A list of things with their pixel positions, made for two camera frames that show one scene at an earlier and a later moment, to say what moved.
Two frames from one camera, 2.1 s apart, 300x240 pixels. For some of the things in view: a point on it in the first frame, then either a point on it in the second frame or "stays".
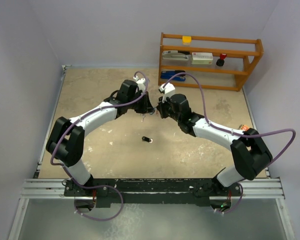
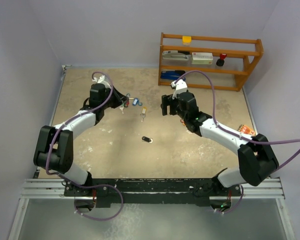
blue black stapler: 169,75 stays
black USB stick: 147,139 stays
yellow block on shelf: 186,40 stays
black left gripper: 146,107 -> 119,98
